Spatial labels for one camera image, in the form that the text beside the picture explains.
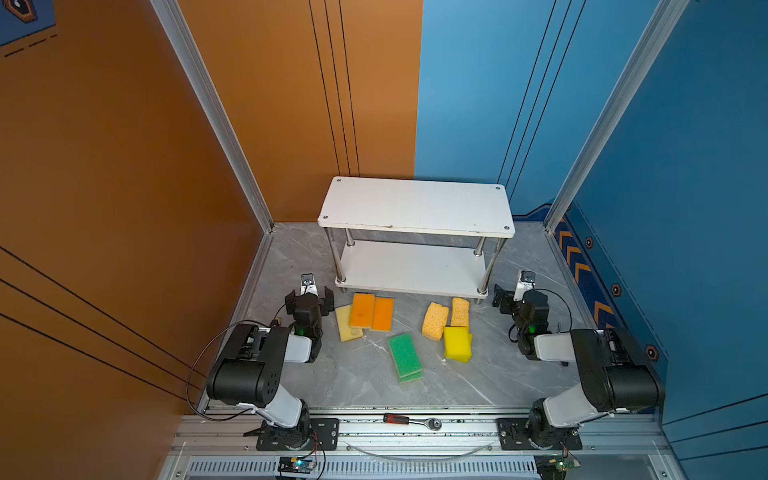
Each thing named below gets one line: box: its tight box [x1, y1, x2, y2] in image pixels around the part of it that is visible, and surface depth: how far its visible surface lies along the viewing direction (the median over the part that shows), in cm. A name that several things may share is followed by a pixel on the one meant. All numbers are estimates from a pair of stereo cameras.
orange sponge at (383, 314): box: [372, 297, 395, 332], surface depth 97 cm
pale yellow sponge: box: [335, 304, 364, 343], surface depth 92 cm
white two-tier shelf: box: [317, 176, 515, 301], surface depth 85 cm
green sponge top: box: [388, 333, 423, 384], surface depth 84 cm
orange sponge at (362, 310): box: [349, 293, 375, 329], surface depth 94 cm
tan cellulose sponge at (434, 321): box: [422, 302, 449, 341], surface depth 92 cm
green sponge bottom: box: [397, 370, 423, 384], surface depth 82 cm
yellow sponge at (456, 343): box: [443, 326, 470, 364], surface depth 88 cm
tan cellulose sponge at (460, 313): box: [451, 297, 470, 333], surface depth 93 cm
